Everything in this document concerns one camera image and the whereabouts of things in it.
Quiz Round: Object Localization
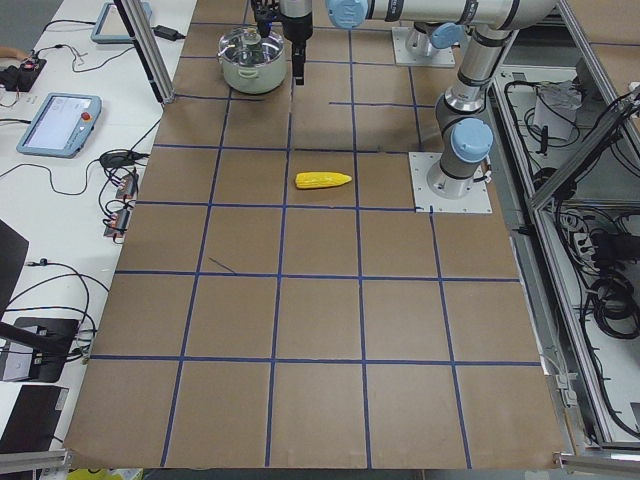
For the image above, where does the pale green steel pot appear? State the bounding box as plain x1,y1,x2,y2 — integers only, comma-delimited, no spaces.
218,47,287,95

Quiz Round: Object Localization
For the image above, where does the near teach pendant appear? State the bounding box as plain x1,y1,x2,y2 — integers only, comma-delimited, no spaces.
16,92,102,158

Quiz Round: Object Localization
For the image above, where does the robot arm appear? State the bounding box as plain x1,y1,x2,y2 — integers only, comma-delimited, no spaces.
251,1,462,64
325,1,556,199

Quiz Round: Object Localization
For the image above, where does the teach pendant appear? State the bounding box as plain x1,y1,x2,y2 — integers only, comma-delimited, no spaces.
90,2,132,44
16,92,102,158

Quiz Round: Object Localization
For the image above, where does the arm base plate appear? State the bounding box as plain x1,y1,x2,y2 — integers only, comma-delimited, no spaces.
391,27,455,68
408,152,492,215

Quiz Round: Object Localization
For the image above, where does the black power adapter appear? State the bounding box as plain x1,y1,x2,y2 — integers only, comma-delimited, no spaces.
152,25,185,41

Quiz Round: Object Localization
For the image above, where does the far teach pendant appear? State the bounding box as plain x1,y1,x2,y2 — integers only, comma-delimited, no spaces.
90,2,132,44

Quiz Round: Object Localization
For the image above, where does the aluminium frame post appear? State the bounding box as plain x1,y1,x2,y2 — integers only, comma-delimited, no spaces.
114,0,175,105

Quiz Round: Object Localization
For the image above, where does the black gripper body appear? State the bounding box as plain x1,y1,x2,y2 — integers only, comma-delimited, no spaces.
279,0,313,46
250,0,280,24

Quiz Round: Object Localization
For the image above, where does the yellow corn cob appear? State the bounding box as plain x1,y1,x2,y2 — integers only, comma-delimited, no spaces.
294,171,352,190

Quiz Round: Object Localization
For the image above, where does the glass pot lid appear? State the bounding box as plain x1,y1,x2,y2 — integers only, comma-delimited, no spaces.
218,27,284,67

